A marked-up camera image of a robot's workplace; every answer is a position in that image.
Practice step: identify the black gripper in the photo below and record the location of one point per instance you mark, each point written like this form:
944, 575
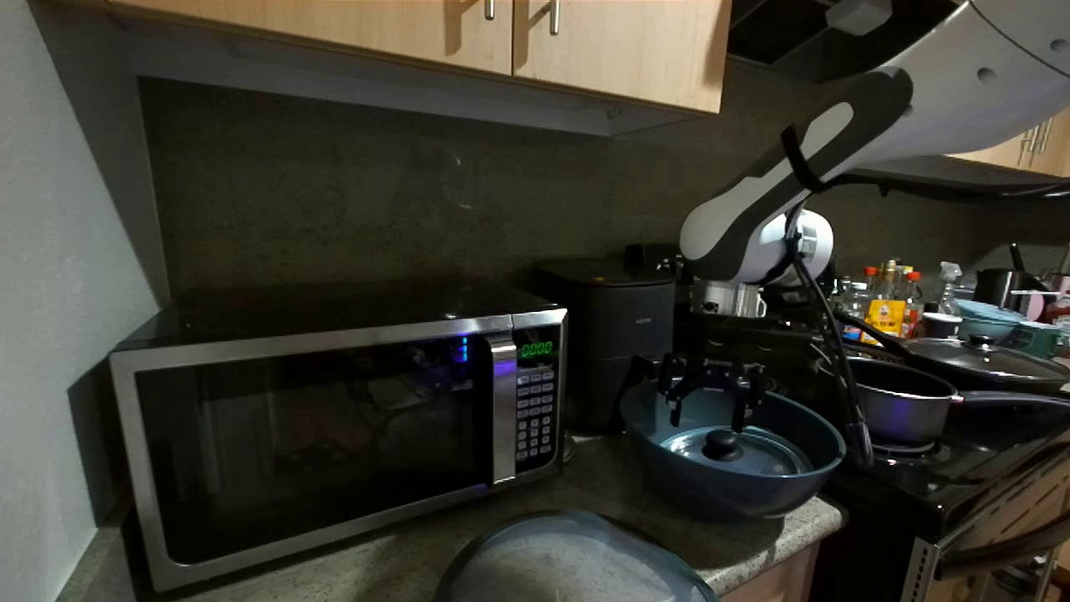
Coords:
723, 344

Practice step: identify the glass lid with black knob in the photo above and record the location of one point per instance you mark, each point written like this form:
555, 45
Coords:
735, 455

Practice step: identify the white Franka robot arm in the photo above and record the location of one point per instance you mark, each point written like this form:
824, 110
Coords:
946, 102

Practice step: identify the dark pot with silver rim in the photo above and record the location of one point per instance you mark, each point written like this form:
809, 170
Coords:
904, 403

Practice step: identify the frying pan with glass lid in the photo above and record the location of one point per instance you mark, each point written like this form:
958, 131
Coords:
989, 363

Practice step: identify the teal bowl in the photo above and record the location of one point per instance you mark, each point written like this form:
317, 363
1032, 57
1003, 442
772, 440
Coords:
986, 317

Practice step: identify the blue round pan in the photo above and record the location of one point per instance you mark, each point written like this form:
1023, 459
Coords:
668, 468

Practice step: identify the black cylindrical kitchen appliance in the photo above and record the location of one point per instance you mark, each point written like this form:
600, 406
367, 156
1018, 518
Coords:
606, 344

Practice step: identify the yellow bottle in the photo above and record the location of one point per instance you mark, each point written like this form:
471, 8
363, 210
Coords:
886, 315

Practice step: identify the red capped bottle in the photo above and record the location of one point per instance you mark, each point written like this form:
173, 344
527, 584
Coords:
910, 290

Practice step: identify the black electric stove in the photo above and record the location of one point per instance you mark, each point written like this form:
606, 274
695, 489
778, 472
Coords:
946, 489

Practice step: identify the white spray bottle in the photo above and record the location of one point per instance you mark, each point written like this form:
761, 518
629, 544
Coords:
946, 286

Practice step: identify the dark range hood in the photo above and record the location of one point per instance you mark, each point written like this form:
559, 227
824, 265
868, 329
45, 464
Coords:
779, 34

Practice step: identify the stainless steel microwave oven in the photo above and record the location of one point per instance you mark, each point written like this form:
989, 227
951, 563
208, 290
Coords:
311, 446

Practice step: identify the wooden wall cabinet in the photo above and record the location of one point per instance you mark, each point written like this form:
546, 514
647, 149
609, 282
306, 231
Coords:
334, 21
1038, 150

